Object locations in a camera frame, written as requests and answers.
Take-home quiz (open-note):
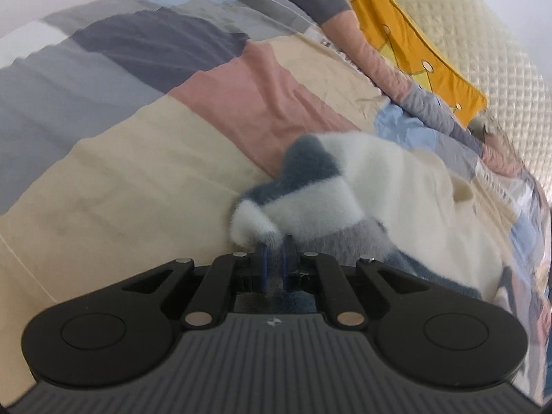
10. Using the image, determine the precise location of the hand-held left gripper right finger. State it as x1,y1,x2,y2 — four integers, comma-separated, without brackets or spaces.
280,233,432,329

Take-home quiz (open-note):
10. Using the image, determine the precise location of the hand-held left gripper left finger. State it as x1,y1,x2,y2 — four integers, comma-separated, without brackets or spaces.
120,243,271,329

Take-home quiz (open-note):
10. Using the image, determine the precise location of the cream fluffy striped sweater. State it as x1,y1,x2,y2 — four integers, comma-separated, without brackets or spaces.
228,131,518,316

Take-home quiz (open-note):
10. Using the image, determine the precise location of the patchwork quilt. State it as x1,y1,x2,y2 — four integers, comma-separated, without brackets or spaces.
0,0,552,397

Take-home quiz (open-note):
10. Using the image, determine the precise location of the yellow crown print pillow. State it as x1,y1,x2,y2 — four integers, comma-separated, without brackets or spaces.
350,0,489,128

